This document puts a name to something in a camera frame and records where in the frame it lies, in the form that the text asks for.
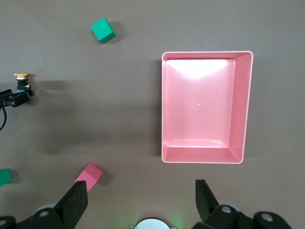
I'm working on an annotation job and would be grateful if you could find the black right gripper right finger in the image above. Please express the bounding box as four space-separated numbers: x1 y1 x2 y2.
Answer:
194 178 293 229

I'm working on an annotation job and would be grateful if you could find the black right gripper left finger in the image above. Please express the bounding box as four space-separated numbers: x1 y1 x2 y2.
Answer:
0 180 89 229

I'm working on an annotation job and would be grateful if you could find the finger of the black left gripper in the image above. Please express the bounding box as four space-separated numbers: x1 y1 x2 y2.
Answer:
0 89 14 107
10 92 31 108

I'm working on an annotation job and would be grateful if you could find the orange capped push button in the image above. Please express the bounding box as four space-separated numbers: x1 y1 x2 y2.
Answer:
13 73 34 96

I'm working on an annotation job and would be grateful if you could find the pink foam cube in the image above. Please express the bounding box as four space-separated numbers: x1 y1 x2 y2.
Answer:
74 163 103 192

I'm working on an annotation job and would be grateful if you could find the green foam cube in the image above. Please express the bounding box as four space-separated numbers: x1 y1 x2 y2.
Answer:
0 168 12 187
90 17 117 44

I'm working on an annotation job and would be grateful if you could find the pink plastic tray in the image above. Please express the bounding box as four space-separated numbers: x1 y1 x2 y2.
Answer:
161 50 254 165

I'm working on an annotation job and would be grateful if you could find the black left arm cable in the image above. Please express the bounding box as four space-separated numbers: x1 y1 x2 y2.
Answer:
0 104 8 131

